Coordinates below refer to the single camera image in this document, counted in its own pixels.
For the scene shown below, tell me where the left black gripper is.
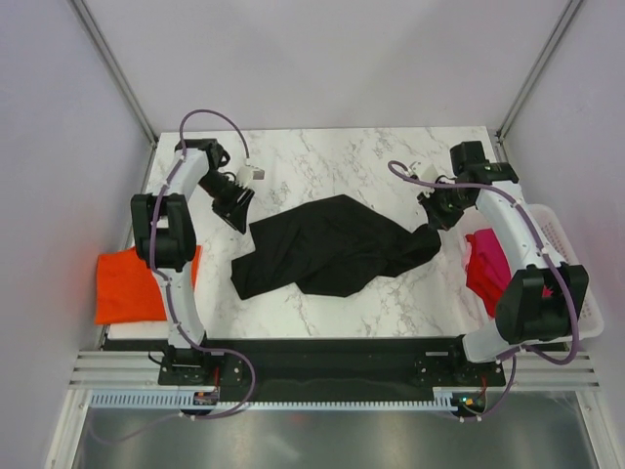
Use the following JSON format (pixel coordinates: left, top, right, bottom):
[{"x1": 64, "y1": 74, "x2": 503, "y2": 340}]
[{"x1": 197, "y1": 170, "x2": 255, "y2": 235}]

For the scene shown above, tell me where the black t shirt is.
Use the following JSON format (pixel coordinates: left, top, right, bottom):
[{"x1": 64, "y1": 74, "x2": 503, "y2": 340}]
[{"x1": 230, "y1": 194, "x2": 441, "y2": 300}]

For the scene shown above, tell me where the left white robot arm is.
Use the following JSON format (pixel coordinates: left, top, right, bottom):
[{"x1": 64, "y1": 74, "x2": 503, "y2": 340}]
[{"x1": 131, "y1": 139, "x2": 254, "y2": 388}]

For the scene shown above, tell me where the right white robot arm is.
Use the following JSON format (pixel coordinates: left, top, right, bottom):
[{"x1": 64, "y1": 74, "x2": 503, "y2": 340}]
[{"x1": 418, "y1": 141, "x2": 589, "y2": 385}]

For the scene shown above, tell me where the pink t shirt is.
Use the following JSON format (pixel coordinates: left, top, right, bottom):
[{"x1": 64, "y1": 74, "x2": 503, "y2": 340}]
[{"x1": 473, "y1": 229, "x2": 510, "y2": 275}]

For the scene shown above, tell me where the orange folded t shirt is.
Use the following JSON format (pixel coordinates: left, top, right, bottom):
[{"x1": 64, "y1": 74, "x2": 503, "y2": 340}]
[{"x1": 94, "y1": 246, "x2": 202, "y2": 325}]

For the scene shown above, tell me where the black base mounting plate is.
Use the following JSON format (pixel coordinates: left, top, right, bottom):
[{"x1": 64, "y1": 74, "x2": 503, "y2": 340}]
[{"x1": 100, "y1": 335, "x2": 508, "y2": 405}]

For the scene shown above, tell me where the white plastic laundry basket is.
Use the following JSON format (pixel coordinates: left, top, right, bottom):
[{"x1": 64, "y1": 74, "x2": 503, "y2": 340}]
[{"x1": 528, "y1": 204, "x2": 604, "y2": 340}]

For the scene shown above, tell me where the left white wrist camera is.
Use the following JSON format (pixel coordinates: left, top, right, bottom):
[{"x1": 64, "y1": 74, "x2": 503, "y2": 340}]
[{"x1": 236, "y1": 165, "x2": 265, "y2": 186}]

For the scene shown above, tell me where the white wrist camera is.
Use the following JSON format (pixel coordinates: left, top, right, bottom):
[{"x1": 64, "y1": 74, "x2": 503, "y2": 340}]
[
  {"x1": 236, "y1": 165, "x2": 265, "y2": 186},
  {"x1": 409, "y1": 161, "x2": 439, "y2": 184}
]

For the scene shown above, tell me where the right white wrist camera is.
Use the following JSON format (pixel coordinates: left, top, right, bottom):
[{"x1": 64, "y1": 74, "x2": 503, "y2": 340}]
[{"x1": 409, "y1": 161, "x2": 439, "y2": 184}]

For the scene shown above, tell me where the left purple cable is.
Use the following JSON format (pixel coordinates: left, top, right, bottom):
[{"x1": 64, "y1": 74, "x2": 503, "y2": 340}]
[{"x1": 87, "y1": 108, "x2": 260, "y2": 445}]

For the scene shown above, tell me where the purple cable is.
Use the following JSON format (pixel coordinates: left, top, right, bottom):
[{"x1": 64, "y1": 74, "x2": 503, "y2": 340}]
[
  {"x1": 87, "y1": 108, "x2": 260, "y2": 445},
  {"x1": 388, "y1": 160, "x2": 585, "y2": 424}
]

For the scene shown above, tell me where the right aluminium corner post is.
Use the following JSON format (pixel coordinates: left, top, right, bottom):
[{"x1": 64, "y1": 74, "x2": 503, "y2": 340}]
[{"x1": 494, "y1": 0, "x2": 585, "y2": 143}]

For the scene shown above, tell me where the aluminium corner post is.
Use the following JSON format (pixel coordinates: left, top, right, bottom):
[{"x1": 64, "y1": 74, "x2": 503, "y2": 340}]
[
  {"x1": 67, "y1": 0, "x2": 158, "y2": 149},
  {"x1": 494, "y1": 0, "x2": 585, "y2": 143}
]

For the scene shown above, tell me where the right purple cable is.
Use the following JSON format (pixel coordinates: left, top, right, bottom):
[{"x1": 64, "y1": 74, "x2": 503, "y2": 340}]
[{"x1": 388, "y1": 160, "x2": 585, "y2": 424}]

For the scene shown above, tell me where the white slotted cable duct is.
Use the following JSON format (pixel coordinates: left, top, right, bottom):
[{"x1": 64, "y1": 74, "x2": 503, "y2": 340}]
[{"x1": 89, "y1": 389, "x2": 467, "y2": 411}]

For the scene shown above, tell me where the aluminium frame rail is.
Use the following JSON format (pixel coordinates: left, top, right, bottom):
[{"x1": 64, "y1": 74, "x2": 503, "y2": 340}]
[{"x1": 69, "y1": 351, "x2": 162, "y2": 390}]

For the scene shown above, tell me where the left aluminium corner post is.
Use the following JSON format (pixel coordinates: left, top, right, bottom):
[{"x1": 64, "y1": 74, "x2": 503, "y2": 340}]
[{"x1": 67, "y1": 0, "x2": 158, "y2": 149}]

